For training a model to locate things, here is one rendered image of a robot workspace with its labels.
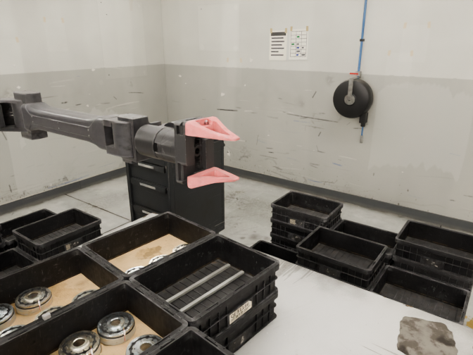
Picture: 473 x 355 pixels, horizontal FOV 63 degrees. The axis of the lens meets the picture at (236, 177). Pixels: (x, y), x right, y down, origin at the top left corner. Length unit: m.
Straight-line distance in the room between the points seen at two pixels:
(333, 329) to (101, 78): 3.97
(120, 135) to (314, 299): 1.05
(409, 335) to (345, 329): 0.20
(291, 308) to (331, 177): 2.87
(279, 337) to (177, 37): 4.35
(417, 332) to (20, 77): 3.88
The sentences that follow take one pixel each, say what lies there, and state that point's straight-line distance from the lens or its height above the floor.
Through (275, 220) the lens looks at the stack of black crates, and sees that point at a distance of 2.59.
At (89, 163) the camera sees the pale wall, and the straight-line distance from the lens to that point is 4.80.
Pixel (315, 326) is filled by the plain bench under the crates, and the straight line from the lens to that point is 1.43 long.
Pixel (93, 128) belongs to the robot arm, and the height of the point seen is 1.46.
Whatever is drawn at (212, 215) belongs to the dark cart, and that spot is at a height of 0.31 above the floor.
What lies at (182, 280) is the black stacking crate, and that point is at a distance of 1.40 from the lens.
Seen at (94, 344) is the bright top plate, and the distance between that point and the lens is 1.17.
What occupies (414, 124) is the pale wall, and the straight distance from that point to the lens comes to 3.86.
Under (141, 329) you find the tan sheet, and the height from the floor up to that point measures 0.83.
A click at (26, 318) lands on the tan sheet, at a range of 1.39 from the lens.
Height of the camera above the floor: 1.62
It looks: 20 degrees down
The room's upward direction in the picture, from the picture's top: straight up
